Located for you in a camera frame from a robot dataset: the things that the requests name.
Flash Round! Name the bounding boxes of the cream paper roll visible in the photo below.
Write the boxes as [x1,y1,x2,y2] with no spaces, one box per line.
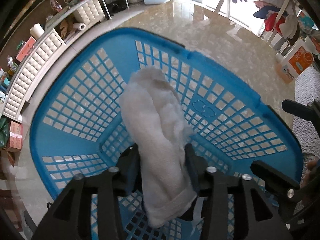
[30,23,45,40]

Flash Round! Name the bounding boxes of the person's right hand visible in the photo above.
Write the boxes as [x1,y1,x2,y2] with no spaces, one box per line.
[305,159,320,188]

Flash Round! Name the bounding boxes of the pink flat box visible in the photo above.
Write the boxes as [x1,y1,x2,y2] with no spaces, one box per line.
[15,36,37,62]

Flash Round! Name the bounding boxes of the hanging clothes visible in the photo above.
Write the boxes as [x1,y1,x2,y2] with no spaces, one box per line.
[205,0,310,39]

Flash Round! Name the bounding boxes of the white clothes drying rack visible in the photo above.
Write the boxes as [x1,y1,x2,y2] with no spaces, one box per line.
[260,0,293,49]

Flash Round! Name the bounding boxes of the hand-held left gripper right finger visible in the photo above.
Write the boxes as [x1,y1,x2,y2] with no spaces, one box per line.
[185,144,293,240]

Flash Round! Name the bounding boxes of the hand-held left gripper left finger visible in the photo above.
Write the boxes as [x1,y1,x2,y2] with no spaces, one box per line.
[32,144,141,240]

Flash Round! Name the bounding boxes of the white tufted cabinet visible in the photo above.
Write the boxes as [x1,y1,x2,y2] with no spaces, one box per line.
[1,0,105,122]

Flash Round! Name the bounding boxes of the green plastic bag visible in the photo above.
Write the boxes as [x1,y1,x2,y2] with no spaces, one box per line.
[0,117,10,148]

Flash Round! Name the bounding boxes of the grey patterned sofa cover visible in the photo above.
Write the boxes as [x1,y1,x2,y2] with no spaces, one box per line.
[292,66,320,155]

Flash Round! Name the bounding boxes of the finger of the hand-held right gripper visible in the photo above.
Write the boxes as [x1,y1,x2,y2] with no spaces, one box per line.
[282,99,320,123]
[250,160,301,198]

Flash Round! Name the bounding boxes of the orange detergent bottle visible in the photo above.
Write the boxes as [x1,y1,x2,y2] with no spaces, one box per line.
[275,37,314,84]

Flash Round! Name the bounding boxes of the blue plastic laundry basket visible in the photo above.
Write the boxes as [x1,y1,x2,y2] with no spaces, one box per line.
[29,27,304,240]

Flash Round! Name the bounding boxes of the printed cardboard box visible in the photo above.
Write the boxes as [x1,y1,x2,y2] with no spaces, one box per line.
[6,121,23,152]

